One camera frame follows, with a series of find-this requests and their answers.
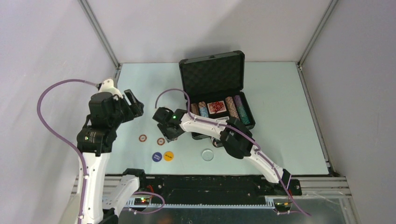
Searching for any black poker case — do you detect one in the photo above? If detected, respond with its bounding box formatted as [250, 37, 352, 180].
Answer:
[178, 50, 255, 129]

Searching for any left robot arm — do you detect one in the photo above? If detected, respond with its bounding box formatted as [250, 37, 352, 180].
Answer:
[76, 89, 148, 224]

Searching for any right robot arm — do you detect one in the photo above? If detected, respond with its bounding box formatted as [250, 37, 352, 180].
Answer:
[153, 107, 291, 195]

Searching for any red dice set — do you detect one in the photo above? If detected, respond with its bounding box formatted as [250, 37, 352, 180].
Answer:
[207, 100, 227, 114]

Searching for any orange poker chip at edge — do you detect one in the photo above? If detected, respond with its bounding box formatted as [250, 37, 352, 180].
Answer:
[139, 134, 147, 142]

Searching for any yellow big blind button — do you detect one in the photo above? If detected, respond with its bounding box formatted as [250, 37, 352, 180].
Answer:
[163, 151, 174, 161]

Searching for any blue orange chip stack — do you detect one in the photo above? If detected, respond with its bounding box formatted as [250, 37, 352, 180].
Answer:
[198, 102, 209, 118]

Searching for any blue small blind button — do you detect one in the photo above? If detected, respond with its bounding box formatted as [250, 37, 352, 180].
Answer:
[152, 152, 163, 162]

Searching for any clear dealer button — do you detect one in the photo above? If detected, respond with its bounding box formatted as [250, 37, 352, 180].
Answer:
[201, 149, 214, 161]

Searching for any blue playing card deck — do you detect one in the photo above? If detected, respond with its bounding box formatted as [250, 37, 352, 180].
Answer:
[217, 116, 229, 120]

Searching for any pink brown chip stack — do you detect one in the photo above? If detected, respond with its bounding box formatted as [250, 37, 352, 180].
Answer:
[225, 97, 240, 119]

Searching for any purple green chip stack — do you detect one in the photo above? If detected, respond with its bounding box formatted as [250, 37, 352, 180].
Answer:
[233, 95, 250, 125]

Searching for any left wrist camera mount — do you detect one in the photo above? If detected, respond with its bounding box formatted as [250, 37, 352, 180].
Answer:
[98, 78, 123, 98]

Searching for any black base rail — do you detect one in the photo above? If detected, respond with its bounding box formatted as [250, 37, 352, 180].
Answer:
[139, 175, 287, 206]

